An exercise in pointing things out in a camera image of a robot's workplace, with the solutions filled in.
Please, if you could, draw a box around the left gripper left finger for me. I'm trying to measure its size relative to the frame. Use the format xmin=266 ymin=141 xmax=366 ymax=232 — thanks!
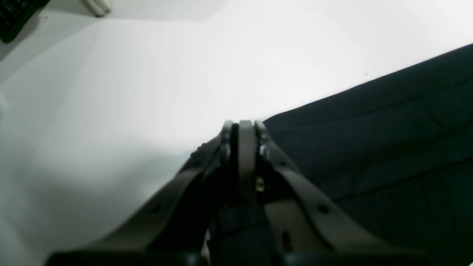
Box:
xmin=86 ymin=121 xmax=234 ymax=253

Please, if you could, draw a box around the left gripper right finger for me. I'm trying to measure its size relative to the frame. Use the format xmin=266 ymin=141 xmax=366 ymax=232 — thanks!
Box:
xmin=255 ymin=121 xmax=399 ymax=255

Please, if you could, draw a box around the black T-shirt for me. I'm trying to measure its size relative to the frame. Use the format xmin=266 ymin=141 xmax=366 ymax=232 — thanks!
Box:
xmin=264 ymin=44 xmax=473 ymax=266

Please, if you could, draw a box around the black keyboard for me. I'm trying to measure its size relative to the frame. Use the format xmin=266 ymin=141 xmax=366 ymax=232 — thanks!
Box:
xmin=0 ymin=0 xmax=49 ymax=44

